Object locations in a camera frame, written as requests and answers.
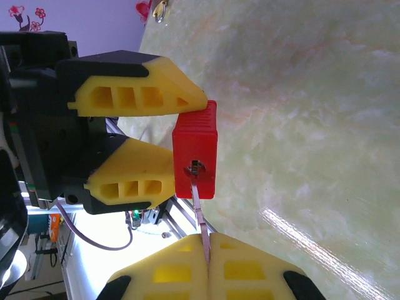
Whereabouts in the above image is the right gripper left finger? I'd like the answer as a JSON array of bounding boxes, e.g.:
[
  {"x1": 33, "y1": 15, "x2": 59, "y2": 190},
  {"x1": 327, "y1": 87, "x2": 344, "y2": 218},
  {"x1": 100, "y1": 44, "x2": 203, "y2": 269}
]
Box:
[{"x1": 96, "y1": 233, "x2": 210, "y2": 300}]

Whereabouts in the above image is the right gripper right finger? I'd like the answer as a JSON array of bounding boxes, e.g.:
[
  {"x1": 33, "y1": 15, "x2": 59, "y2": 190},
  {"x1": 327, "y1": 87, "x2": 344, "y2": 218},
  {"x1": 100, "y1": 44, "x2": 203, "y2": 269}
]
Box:
[{"x1": 207, "y1": 232, "x2": 326, "y2": 300}]

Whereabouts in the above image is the red padlock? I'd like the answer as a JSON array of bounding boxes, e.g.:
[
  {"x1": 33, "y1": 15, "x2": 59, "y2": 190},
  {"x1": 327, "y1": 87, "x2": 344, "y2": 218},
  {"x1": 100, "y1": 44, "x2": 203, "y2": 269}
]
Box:
[{"x1": 171, "y1": 99, "x2": 219, "y2": 201}]

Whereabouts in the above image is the brass padlock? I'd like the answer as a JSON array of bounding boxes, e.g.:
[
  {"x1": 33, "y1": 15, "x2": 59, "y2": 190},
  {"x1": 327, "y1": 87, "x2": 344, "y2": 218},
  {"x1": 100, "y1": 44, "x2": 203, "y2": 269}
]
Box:
[{"x1": 152, "y1": 0, "x2": 170, "y2": 17}]

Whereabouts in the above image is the orange box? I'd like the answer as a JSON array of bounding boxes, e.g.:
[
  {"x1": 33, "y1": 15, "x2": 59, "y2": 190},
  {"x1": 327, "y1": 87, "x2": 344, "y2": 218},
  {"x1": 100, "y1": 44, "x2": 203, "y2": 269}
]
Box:
[{"x1": 48, "y1": 213, "x2": 61, "y2": 243}]

